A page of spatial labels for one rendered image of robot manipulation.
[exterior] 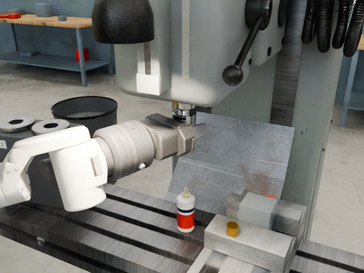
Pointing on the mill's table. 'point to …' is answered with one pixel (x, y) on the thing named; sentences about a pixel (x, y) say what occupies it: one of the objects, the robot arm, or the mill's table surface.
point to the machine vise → (223, 262)
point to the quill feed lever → (251, 5)
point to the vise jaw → (249, 244)
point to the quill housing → (194, 52)
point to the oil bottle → (186, 212)
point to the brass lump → (232, 229)
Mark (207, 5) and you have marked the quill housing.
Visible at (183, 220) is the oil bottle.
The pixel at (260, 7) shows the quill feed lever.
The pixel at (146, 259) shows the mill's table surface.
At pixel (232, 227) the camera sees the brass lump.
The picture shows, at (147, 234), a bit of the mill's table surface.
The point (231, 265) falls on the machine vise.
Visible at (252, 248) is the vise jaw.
